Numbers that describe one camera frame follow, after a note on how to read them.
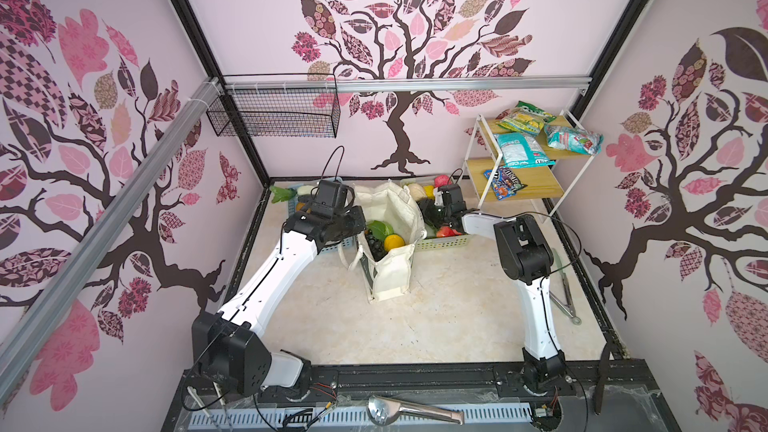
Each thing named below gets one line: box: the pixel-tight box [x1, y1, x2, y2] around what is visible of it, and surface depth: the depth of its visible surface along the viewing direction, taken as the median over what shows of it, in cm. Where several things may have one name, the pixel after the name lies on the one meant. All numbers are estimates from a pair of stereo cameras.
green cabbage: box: [365, 220, 395, 242], surface depth 94 cm
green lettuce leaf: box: [269, 186, 298, 204], surface depth 105 cm
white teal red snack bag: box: [544, 125, 604, 155], surface depth 79 cm
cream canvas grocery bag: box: [340, 180, 427, 303], surface depth 87 cm
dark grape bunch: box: [364, 229, 388, 262], surface depth 88 cm
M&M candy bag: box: [484, 166, 528, 201], surface depth 97 cm
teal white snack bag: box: [493, 132, 556, 168], surface depth 79 cm
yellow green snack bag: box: [496, 100, 557, 135], surface depth 89 cm
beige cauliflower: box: [408, 183, 427, 202], surface depth 108 cm
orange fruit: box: [384, 234, 405, 252], surface depth 92 cm
